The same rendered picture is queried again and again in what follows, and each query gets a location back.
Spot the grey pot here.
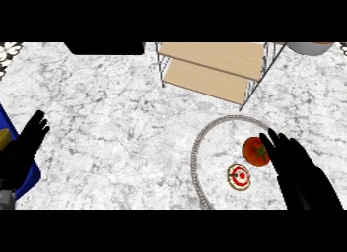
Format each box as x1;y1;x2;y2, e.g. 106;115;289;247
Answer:
286;42;337;57

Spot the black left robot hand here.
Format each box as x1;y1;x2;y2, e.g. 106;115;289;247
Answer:
0;109;51;192

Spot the red tomato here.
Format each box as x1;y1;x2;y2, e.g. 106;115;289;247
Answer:
242;136;273;168

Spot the round marble placemat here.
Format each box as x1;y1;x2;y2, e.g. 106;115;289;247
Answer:
190;114;292;211

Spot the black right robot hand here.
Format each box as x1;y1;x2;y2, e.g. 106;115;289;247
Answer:
258;127;346;211

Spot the black appliance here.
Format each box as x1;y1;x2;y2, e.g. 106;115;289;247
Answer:
64;42;147;56

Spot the wooden tiered wire shelf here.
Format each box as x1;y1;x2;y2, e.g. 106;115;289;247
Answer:
155;42;288;112

